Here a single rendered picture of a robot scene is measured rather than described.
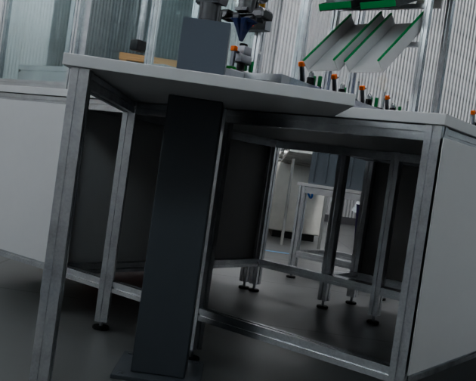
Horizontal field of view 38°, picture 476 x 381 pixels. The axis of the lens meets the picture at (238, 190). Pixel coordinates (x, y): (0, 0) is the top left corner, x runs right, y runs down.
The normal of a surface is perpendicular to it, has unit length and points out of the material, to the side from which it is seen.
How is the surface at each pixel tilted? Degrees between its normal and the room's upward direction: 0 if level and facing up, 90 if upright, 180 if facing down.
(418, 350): 90
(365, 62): 45
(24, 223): 90
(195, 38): 90
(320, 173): 90
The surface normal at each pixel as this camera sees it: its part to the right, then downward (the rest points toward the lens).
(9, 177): -0.60, -0.06
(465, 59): 0.00, 0.03
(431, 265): 0.79, 0.13
